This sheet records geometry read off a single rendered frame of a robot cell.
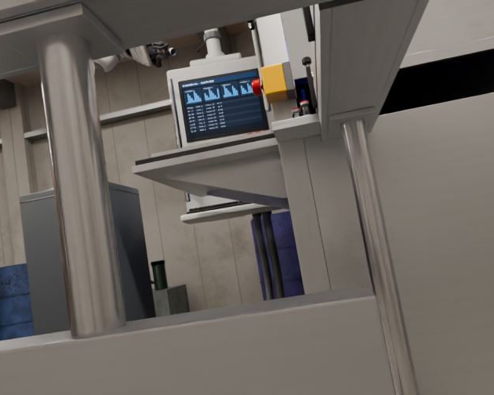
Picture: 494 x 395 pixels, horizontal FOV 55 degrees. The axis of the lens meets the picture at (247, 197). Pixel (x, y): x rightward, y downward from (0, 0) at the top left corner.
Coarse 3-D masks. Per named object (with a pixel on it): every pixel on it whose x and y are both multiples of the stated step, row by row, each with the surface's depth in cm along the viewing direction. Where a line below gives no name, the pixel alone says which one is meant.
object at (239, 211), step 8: (224, 208) 201; (232, 208) 200; (240, 208) 200; (248, 208) 200; (256, 208) 200; (264, 208) 203; (272, 208) 210; (280, 208) 217; (184, 216) 201; (192, 216) 200; (200, 216) 200; (208, 216) 201; (216, 216) 203; (224, 216) 209; (232, 216) 216; (240, 216) 227
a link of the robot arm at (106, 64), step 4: (108, 56) 154; (112, 56) 154; (116, 56) 155; (96, 60) 153; (100, 60) 153; (104, 60) 153; (108, 60) 154; (112, 60) 155; (116, 60) 156; (96, 64) 155; (100, 64) 154; (104, 64) 154; (108, 64) 154; (112, 64) 156; (116, 64) 158; (100, 68) 156; (104, 68) 155; (108, 68) 155; (112, 68) 157
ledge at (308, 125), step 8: (288, 120) 106; (296, 120) 106; (304, 120) 106; (312, 120) 106; (272, 128) 107; (280, 128) 107; (288, 128) 107; (296, 128) 108; (304, 128) 109; (312, 128) 110; (280, 136) 114; (288, 136) 115; (296, 136) 116; (304, 136) 118
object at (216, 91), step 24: (168, 72) 232; (192, 72) 232; (216, 72) 231; (240, 72) 231; (192, 96) 230; (216, 96) 230; (240, 96) 229; (192, 120) 229; (216, 120) 228; (240, 120) 228; (264, 120) 228; (192, 144) 228
